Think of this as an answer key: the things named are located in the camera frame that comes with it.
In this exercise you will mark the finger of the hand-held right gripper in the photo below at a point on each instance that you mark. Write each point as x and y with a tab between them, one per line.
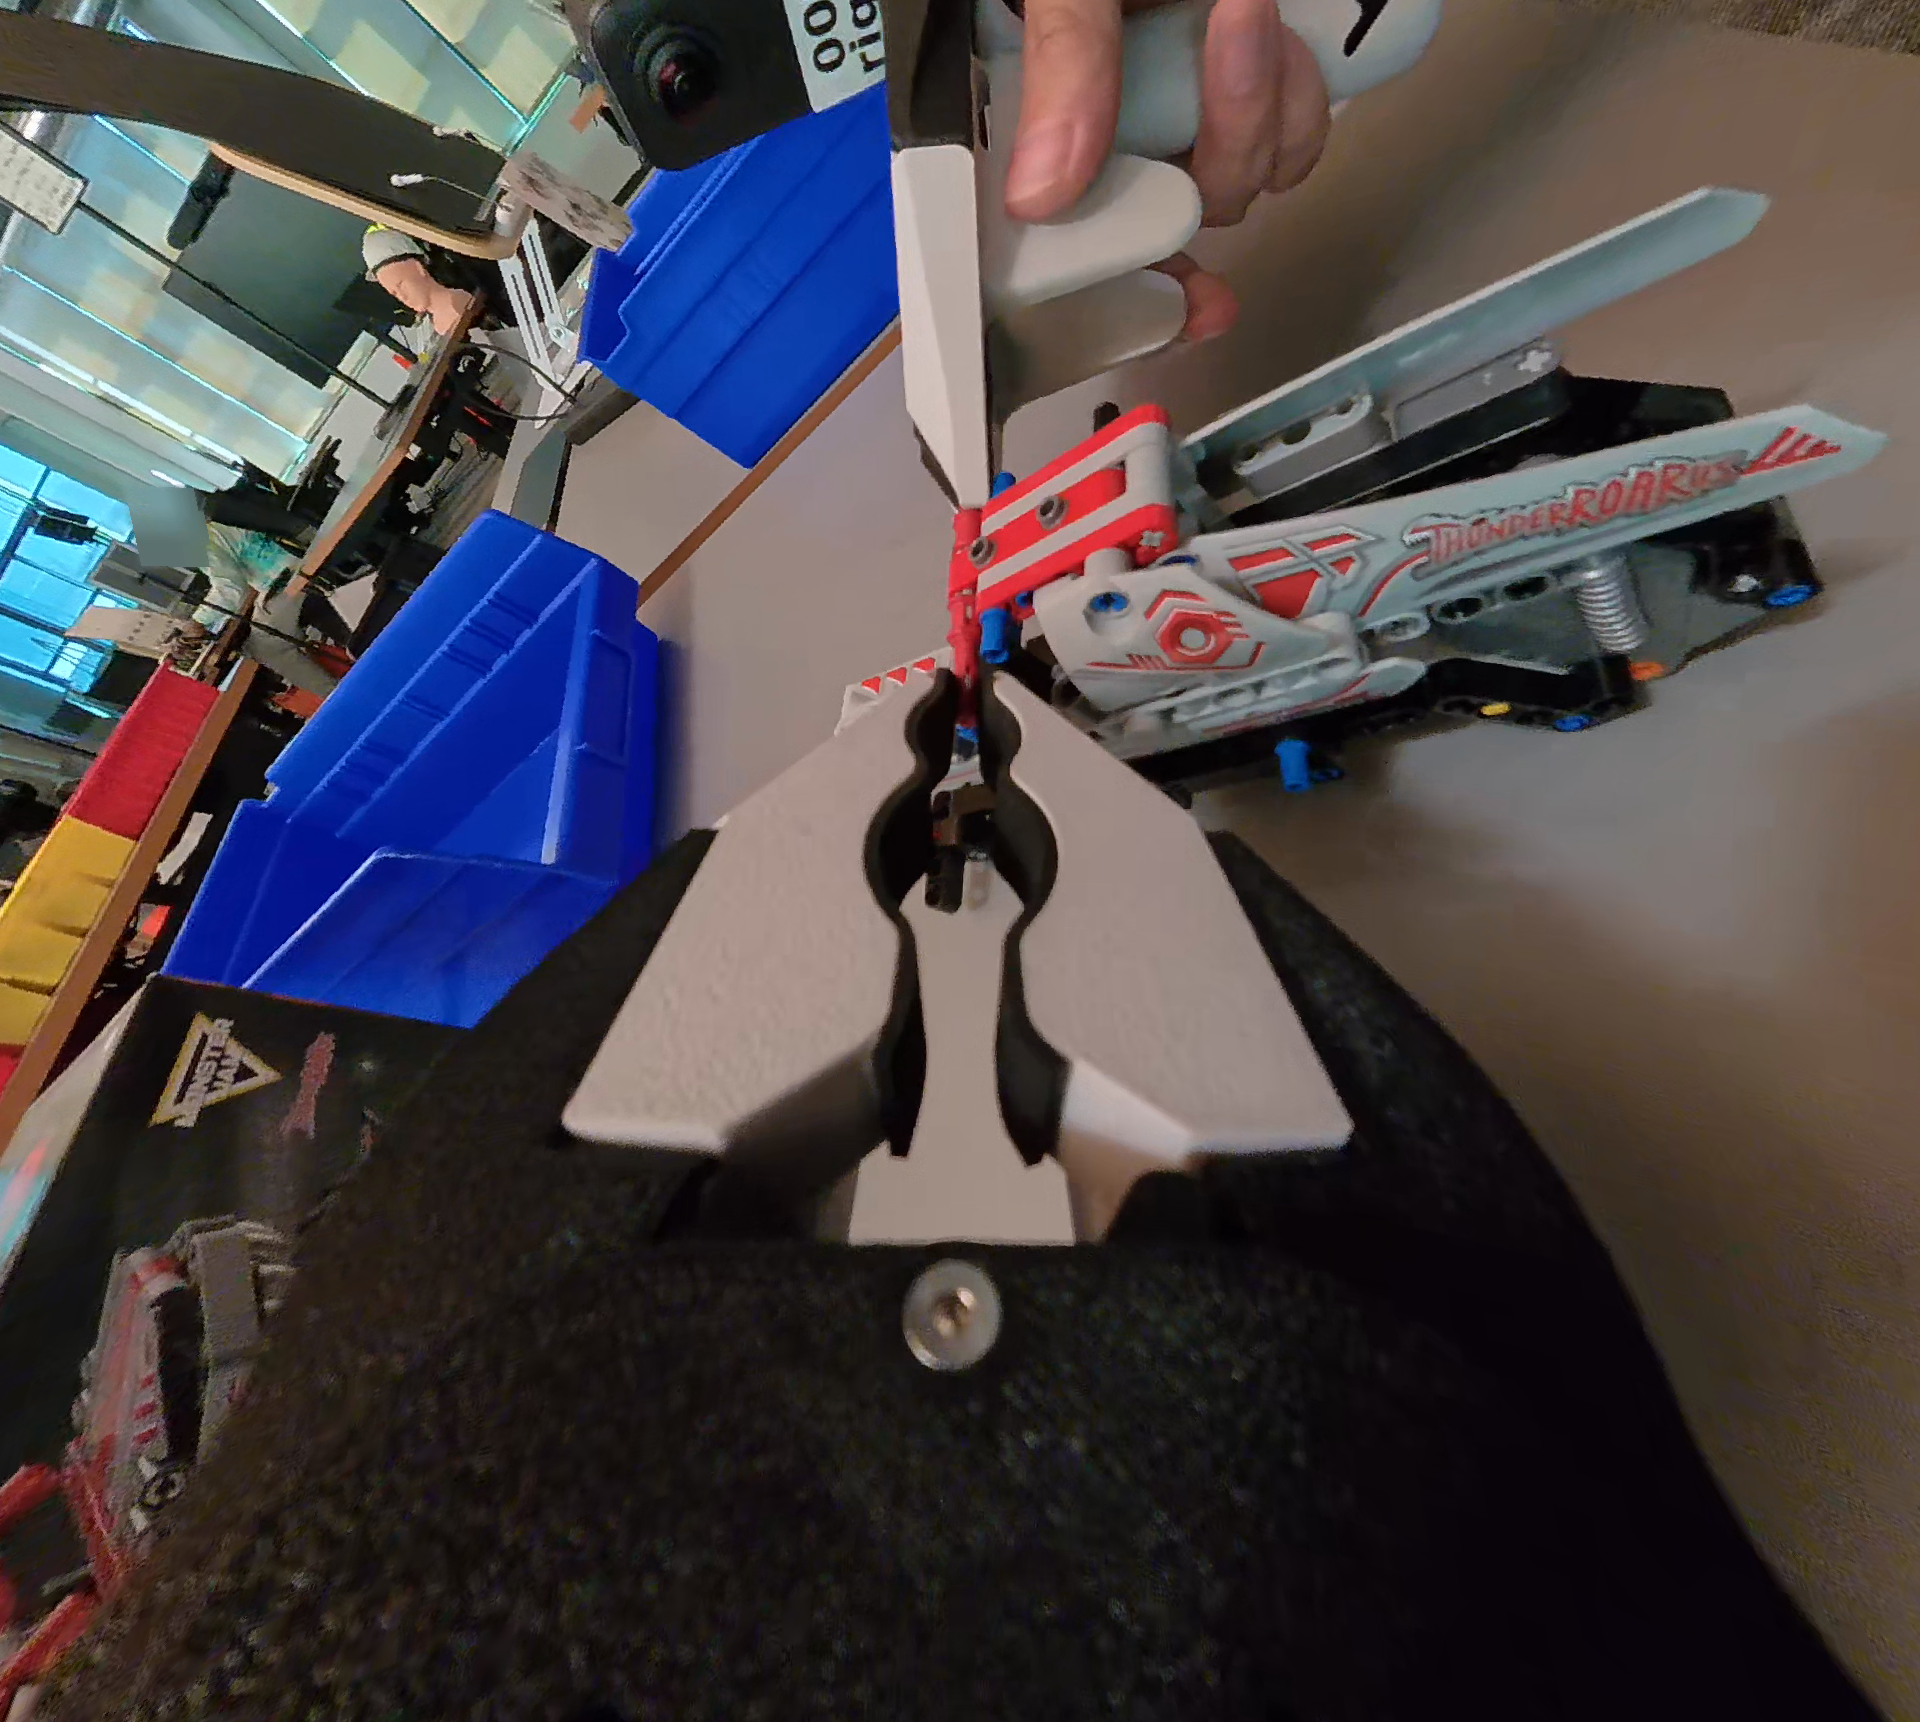
941	311

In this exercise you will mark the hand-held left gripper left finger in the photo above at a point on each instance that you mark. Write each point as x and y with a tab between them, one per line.
749	971

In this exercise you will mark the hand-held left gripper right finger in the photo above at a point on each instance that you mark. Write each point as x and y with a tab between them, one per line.
1185	988

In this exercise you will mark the toy brick monster truck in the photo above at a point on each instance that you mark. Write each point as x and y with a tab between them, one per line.
1200	613

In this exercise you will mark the blue plastic bin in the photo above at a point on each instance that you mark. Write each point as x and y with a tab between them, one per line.
465	687
420	925
719	283

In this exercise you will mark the grey wood-trimmed table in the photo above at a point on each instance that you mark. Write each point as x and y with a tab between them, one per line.
628	506

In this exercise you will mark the curved wooden tabletop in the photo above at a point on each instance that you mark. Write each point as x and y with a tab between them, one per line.
389	208

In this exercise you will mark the black beam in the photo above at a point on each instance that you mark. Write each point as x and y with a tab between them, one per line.
223	88

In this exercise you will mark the black monitor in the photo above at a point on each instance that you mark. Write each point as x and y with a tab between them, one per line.
268	283

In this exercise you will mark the black toy set box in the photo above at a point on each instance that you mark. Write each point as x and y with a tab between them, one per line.
180	1302

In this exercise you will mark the red and yellow bin rack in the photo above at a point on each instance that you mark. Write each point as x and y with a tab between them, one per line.
75	882

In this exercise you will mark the white paper sign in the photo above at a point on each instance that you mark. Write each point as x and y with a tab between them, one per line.
37	185

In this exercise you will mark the white metal frame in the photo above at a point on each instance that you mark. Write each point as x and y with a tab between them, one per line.
532	283

